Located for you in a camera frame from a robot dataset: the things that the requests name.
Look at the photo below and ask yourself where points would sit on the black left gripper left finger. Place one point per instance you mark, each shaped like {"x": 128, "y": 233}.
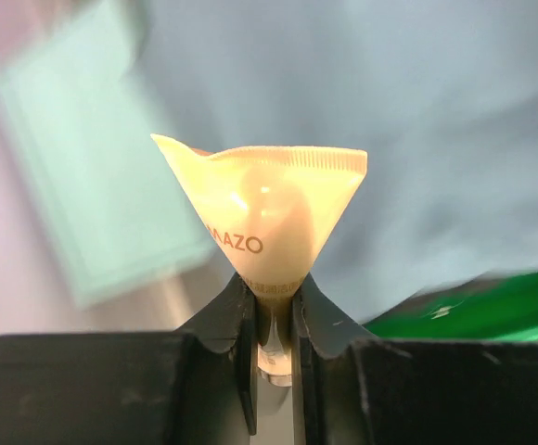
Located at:
{"x": 193, "y": 385}

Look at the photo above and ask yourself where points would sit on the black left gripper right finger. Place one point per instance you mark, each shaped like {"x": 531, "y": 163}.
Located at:
{"x": 351, "y": 387}

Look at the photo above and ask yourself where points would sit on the cream plastic sachet packet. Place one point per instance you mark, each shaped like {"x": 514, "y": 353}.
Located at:
{"x": 270, "y": 209}

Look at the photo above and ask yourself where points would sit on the light blue grey garment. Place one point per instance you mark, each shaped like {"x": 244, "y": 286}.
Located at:
{"x": 442, "y": 95}

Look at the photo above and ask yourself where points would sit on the light blue metal box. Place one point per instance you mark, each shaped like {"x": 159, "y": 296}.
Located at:
{"x": 79, "y": 118}

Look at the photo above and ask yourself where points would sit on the green plastic tray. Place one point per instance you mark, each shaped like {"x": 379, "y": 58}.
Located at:
{"x": 497, "y": 308}

